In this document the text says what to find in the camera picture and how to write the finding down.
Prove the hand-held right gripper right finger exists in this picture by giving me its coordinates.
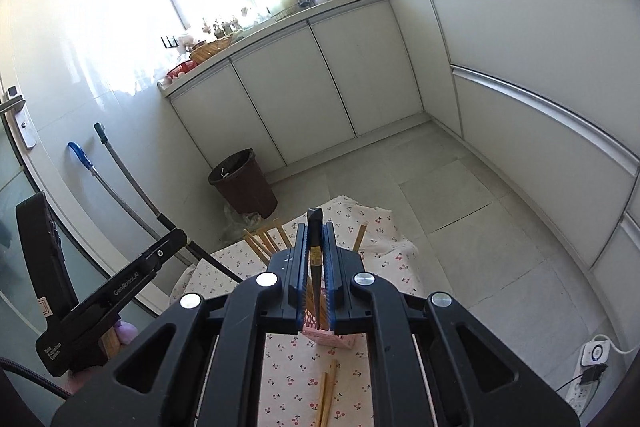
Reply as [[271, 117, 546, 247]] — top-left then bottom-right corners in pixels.
[[322, 222, 581, 427]]

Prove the wicker basket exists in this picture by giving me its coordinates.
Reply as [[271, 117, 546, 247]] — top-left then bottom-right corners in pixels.
[[189, 35, 236, 64]]

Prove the white cabinet door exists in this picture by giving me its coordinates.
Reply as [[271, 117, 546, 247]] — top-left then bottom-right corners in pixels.
[[231, 23, 358, 168], [389, 0, 463, 140], [306, 0, 426, 138], [169, 59, 288, 168]]

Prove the white power strip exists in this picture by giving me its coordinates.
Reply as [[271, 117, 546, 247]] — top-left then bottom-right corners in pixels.
[[555, 357, 608, 408]]

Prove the cherry print tablecloth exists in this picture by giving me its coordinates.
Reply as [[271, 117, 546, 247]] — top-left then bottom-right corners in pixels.
[[170, 194, 421, 427]]

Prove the black chopstick gold band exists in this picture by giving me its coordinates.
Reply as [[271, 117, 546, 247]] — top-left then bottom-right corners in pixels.
[[306, 208, 324, 333]]

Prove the pink perforated utensil holder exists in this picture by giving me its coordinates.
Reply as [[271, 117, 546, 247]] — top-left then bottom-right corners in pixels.
[[299, 287, 360, 354]]

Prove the brown trash bin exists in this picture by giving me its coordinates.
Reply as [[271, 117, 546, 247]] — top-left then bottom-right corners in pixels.
[[208, 149, 279, 218]]

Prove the red plastic basket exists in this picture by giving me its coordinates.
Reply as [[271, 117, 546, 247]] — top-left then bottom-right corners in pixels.
[[166, 60, 199, 81]]

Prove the blue handle mop pole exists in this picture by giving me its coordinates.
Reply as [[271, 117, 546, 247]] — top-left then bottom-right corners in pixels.
[[67, 141, 156, 243]]

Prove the pile of wooden chopsticks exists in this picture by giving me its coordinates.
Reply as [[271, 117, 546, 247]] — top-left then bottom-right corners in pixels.
[[243, 222, 369, 427]]

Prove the person's left hand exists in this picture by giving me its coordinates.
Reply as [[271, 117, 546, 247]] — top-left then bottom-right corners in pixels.
[[65, 321, 139, 397]]

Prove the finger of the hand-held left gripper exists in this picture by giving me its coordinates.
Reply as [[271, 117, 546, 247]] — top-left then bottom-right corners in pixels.
[[15, 192, 78, 333], [75, 227, 190, 323]]

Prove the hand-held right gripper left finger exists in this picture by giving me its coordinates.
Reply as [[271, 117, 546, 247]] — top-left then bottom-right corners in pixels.
[[50, 223, 310, 427]]

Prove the white round plug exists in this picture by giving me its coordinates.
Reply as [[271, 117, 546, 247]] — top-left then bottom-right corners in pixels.
[[582, 339, 612, 365]]

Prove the black plug adapter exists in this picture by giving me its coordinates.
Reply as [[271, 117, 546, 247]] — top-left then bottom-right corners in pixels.
[[580, 364, 608, 385]]

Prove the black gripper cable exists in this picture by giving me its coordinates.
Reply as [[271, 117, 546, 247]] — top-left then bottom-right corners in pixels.
[[0, 356, 73, 400]]

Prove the metal door handle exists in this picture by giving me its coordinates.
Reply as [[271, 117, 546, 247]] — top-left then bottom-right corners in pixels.
[[0, 88, 37, 148]]

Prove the frosted glass door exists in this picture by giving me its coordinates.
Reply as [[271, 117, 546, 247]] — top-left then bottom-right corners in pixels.
[[0, 104, 156, 323]]

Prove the white power cable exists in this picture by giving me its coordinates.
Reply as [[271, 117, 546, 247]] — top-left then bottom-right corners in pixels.
[[592, 332, 638, 354]]

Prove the black grip mop pole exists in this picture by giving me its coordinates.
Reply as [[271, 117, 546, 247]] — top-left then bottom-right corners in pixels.
[[93, 122, 246, 282]]

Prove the clear plastic bag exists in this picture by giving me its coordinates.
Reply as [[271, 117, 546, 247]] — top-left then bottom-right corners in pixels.
[[220, 202, 266, 244]]

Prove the white cabinet drawer front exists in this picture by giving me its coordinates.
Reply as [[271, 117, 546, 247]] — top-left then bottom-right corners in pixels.
[[426, 0, 640, 175], [450, 66, 640, 270]]

